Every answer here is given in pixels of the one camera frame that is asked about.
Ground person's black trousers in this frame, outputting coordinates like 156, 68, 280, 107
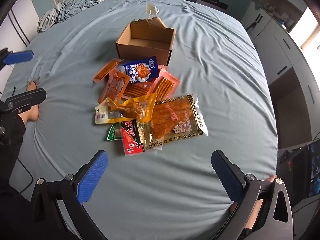
0, 114, 34, 240

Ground crumpled grey bedding pile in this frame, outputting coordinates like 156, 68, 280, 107
37, 0, 118, 33

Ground black computer tower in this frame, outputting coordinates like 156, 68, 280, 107
277, 145, 309, 207

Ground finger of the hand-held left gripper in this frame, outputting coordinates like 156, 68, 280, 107
0, 47, 34, 67
0, 88, 47, 115

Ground orange sausage packet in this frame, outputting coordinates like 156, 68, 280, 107
98, 70, 130, 104

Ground wide pink stick snack packet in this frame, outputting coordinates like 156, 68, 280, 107
152, 66, 180, 99

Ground green snack packet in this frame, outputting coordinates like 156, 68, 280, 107
106, 122, 123, 142

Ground red snack packet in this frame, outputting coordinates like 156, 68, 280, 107
120, 120, 147, 157

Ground clear torn tape scrap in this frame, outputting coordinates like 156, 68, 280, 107
146, 2, 160, 18

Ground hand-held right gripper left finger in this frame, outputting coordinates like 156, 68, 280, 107
29, 150, 109, 240

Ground person's bare foot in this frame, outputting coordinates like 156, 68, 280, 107
19, 80, 41, 122

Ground brown cardboard box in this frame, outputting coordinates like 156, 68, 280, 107
115, 16, 176, 67

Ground small gold-bordered snack packet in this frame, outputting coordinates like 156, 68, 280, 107
136, 120, 164, 150

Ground computer monitor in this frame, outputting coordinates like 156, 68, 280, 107
307, 140, 320, 198

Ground blue snack packet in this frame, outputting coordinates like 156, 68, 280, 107
122, 56, 160, 83

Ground white wardrobe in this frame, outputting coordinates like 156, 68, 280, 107
0, 0, 40, 48

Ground orange stick snack packet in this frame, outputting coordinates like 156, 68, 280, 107
122, 82, 157, 98

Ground yellow braised snack packet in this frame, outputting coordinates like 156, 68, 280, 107
104, 92, 157, 123

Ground black cable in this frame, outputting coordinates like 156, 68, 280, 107
6, 137, 34, 195

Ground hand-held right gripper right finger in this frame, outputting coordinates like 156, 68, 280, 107
211, 150, 293, 240

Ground white cabinet unit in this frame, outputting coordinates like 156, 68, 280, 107
241, 0, 320, 150

